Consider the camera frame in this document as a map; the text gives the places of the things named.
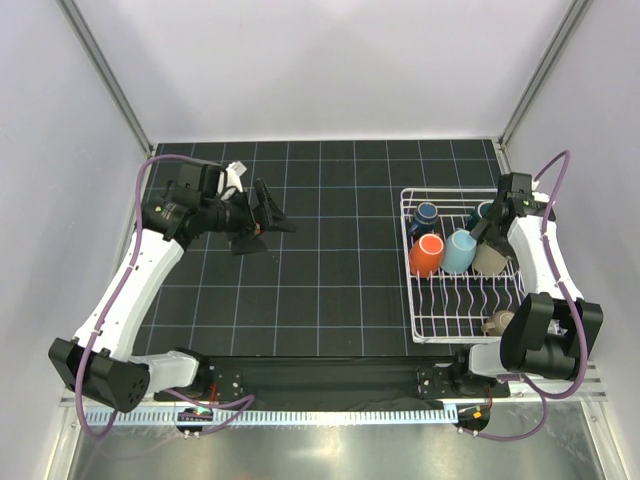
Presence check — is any right aluminium frame post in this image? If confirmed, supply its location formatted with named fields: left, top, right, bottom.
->
left=498, top=0, right=592, bottom=151

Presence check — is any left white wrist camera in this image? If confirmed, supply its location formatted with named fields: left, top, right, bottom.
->
left=217, top=161, right=247, bottom=200

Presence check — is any left aluminium frame post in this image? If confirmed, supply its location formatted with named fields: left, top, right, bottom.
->
left=56, top=0, right=154, bottom=156

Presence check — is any black grid mat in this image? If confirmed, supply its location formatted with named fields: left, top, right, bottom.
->
left=133, top=139, right=501, bottom=357

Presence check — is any white wire dish rack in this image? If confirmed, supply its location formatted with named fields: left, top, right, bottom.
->
left=399, top=187, right=525, bottom=344

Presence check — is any tall beige cup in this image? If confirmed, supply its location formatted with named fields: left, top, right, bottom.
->
left=472, top=243, right=512, bottom=277

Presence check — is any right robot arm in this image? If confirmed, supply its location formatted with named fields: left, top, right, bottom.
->
left=449, top=173, right=603, bottom=397

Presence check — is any small grey-beige mug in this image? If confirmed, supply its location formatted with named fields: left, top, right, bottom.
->
left=481, top=310, right=514, bottom=336

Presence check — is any light blue mug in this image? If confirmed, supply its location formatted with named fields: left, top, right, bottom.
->
left=441, top=229, right=477, bottom=275

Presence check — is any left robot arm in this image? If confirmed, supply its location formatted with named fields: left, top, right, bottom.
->
left=48, top=155, right=296, bottom=413

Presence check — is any white slotted cable duct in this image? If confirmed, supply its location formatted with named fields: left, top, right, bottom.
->
left=114, top=404, right=458, bottom=427

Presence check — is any dark green mug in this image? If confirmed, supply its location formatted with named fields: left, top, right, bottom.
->
left=466, top=200, right=493, bottom=232

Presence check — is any aluminium frame post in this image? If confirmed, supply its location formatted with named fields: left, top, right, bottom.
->
left=498, top=0, right=592, bottom=151
left=56, top=0, right=154, bottom=156

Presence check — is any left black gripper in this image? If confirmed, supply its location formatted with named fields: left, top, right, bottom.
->
left=201, top=179, right=295, bottom=255

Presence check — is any dark blue mug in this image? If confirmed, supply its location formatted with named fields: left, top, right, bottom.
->
left=408, top=202, right=438, bottom=241

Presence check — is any orange mug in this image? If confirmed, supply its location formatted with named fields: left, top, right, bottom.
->
left=408, top=233, right=445, bottom=278

